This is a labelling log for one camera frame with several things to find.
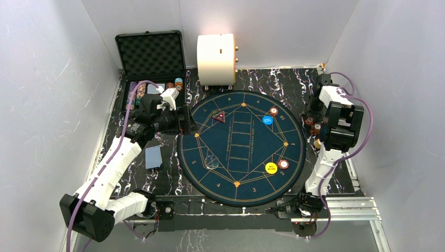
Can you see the blue small blind button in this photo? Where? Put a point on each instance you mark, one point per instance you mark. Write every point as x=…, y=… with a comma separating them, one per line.
x=267, y=120

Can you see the orange blue chip stack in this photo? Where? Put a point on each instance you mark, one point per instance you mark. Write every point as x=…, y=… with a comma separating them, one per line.
x=179, y=84

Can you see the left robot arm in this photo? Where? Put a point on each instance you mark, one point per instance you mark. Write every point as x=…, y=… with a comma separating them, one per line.
x=89, y=211

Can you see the red triangular all-in marker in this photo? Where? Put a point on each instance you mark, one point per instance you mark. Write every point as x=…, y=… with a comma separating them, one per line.
x=220, y=116

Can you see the round blue poker mat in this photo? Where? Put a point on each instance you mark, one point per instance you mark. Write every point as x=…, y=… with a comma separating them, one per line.
x=244, y=145

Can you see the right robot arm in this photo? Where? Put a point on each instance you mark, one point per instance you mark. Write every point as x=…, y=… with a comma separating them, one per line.
x=340, y=129

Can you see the red poker chip stack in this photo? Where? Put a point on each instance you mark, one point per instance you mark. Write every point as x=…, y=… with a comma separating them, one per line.
x=309, y=121

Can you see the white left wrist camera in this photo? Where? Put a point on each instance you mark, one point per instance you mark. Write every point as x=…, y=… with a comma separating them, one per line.
x=169, y=96

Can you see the white cylindrical device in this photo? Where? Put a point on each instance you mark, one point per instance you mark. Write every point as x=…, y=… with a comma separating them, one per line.
x=216, y=59

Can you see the yellow poker chip stack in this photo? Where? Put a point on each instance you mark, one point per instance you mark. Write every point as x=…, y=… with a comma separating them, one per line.
x=317, y=144

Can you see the blue playing card deck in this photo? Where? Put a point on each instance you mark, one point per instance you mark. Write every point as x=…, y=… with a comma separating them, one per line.
x=153, y=157

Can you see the aluminium frame rail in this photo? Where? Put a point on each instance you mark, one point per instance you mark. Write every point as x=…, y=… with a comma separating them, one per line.
x=363, y=208

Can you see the brown poker chip stack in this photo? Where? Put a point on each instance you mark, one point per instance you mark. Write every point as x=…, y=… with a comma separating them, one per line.
x=315, y=129

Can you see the clear dealer button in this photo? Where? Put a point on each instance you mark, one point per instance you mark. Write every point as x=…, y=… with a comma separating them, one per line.
x=211, y=162

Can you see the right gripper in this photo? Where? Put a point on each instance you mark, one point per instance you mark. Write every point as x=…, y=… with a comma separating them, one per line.
x=319, y=115

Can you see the pink green chip row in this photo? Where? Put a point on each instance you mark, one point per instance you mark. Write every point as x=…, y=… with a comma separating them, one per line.
x=141, y=90

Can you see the black chip carrying case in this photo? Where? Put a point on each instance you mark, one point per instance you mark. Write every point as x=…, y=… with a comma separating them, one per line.
x=157, y=56

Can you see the yellow big blind button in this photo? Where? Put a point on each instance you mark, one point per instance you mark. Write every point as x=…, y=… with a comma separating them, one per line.
x=271, y=168

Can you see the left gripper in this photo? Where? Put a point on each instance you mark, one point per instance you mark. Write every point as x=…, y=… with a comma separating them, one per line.
x=181, y=120

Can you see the purple chip row in case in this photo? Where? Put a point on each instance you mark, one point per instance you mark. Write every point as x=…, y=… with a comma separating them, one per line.
x=130, y=100

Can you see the red chips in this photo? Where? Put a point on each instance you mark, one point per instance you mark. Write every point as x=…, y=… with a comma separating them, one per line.
x=274, y=111
x=283, y=164

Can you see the card deck in case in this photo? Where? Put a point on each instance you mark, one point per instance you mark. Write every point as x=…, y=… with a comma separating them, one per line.
x=153, y=90

